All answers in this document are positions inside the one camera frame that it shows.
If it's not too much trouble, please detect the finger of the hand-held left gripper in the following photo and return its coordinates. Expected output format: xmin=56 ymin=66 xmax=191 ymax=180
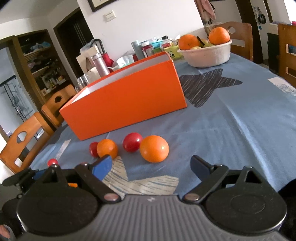
xmin=2 ymin=168 xmax=48 ymax=186

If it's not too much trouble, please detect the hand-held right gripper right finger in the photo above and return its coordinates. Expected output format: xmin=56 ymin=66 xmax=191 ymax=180
xmin=183 ymin=155 xmax=266 ymax=204

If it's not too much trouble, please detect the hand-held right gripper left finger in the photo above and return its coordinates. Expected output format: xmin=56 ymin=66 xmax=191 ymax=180
xmin=46 ymin=155 xmax=121 ymax=204

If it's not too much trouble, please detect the small smooth orange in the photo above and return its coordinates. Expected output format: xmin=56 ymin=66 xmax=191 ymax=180
xmin=97 ymin=138 xmax=118 ymax=159

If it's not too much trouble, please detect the large red tomato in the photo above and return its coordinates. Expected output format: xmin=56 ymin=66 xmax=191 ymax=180
xmin=122 ymin=133 xmax=143 ymax=153

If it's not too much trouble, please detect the medium smooth orange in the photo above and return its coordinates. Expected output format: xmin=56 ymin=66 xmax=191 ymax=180
xmin=139 ymin=135 xmax=170 ymax=163

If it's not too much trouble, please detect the orange cardboard box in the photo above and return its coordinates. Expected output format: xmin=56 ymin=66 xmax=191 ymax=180
xmin=59 ymin=51 xmax=188 ymax=141

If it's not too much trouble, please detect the wooden chair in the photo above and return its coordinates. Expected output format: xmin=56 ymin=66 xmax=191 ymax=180
xmin=216 ymin=22 xmax=254 ymax=62
xmin=41 ymin=84 xmax=77 ymax=130
xmin=277 ymin=23 xmax=296 ymax=82
xmin=0 ymin=113 xmax=52 ymax=175

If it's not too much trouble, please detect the blue star-print tablecloth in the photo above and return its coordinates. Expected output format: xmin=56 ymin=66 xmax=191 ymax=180
xmin=30 ymin=52 xmax=296 ymax=202

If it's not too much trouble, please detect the clear glass mug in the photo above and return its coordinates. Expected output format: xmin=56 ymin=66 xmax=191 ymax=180
xmin=76 ymin=74 xmax=93 ymax=91

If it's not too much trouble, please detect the pink thermos bottle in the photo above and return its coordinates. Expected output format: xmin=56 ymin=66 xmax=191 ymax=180
xmin=91 ymin=53 xmax=110 ymax=77

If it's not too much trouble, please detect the white paper bag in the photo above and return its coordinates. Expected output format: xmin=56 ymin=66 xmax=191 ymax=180
xmin=76 ymin=45 xmax=102 ymax=78

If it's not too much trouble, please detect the red folding umbrella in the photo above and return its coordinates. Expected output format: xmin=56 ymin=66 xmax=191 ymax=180
xmin=91 ymin=39 xmax=114 ymax=67

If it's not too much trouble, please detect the green tissue pack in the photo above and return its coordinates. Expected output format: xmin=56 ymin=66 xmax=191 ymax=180
xmin=116 ymin=56 xmax=135 ymax=68

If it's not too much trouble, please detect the white ribbed bowl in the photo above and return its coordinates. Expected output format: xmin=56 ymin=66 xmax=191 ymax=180
xmin=177 ymin=39 xmax=232 ymax=68

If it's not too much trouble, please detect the wooden shelf cabinet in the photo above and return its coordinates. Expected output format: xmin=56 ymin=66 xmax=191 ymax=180
xmin=11 ymin=29 xmax=77 ymax=112

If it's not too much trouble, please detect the yellow-green box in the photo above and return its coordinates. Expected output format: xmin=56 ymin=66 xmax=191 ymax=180
xmin=163 ymin=45 xmax=183 ymax=60

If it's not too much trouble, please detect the grey bottle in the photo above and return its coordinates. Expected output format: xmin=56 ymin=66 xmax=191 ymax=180
xmin=131 ymin=40 xmax=147 ymax=60

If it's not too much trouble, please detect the red snack packet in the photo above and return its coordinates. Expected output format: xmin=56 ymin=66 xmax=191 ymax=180
xmin=142 ymin=45 xmax=154 ymax=57

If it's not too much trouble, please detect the large dimpled orange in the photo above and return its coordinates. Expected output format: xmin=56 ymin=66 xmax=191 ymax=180
xmin=208 ymin=27 xmax=231 ymax=46
xmin=179 ymin=34 xmax=201 ymax=51

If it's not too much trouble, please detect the hanging pink clothing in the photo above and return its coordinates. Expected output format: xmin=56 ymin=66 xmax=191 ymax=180
xmin=194 ymin=0 xmax=217 ymax=24

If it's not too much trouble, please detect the white wall switch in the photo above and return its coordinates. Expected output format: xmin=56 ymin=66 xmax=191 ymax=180
xmin=103 ymin=10 xmax=116 ymax=23

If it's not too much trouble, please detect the large dark picture frame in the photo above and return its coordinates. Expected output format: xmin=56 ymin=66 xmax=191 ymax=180
xmin=87 ymin=0 xmax=128 ymax=13

